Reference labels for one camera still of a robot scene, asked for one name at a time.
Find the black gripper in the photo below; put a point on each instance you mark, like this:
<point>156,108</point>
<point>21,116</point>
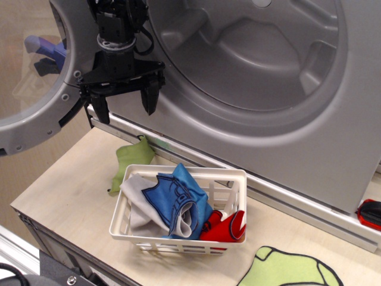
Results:
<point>119,72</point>

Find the blue and grey cloth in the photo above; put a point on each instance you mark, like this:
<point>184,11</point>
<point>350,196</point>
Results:
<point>172,207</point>

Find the red cloth with dark trim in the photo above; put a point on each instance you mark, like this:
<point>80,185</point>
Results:
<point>229,230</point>

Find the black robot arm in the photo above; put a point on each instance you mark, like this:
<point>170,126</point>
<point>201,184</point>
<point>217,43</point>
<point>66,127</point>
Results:
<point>121,26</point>

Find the grey round machine door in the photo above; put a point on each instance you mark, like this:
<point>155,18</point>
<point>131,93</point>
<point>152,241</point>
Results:
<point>34,108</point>

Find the white plastic laundry basket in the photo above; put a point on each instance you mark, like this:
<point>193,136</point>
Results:
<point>226,190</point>

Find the grey toy washing machine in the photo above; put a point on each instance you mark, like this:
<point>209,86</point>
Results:
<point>287,90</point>

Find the green cloth behind basket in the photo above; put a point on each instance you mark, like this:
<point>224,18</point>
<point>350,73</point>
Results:
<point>138,153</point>

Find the blue plastic object behind door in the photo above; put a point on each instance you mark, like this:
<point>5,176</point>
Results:
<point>55,55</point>

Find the green felt shirt cutout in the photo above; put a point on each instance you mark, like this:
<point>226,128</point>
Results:
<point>271,266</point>

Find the red and black tool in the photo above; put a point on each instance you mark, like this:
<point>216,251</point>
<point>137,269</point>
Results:
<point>368,214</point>

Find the black metal bracket with bolt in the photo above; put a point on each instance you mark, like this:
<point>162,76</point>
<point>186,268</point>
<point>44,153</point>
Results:
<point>59,274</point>

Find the aluminium profile rail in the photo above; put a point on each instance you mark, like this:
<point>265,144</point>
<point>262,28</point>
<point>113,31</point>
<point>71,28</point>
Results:
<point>268,196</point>

